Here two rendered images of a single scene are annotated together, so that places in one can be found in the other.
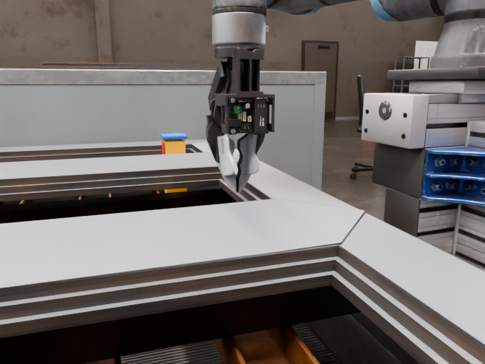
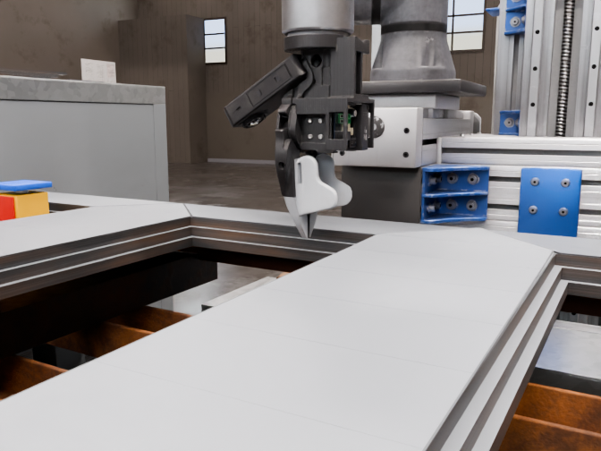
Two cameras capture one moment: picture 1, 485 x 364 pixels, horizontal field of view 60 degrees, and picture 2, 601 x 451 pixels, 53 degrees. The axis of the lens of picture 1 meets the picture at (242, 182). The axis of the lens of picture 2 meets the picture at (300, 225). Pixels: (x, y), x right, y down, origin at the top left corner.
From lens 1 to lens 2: 49 cm
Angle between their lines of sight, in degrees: 42
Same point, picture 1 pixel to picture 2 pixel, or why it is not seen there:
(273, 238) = (504, 259)
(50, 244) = (343, 321)
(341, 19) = not seen: outside the picture
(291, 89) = (126, 110)
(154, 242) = (433, 287)
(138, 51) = not seen: outside the picture
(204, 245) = (482, 277)
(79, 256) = (422, 318)
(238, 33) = (343, 17)
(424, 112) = (421, 126)
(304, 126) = (145, 164)
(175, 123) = not seen: outside the picture
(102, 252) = (427, 309)
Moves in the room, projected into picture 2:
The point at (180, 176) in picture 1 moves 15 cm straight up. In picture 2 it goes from (146, 239) to (139, 109)
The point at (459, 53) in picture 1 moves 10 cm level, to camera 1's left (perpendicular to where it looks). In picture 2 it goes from (418, 65) to (379, 61)
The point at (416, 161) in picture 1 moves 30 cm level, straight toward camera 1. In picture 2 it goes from (410, 182) to (548, 208)
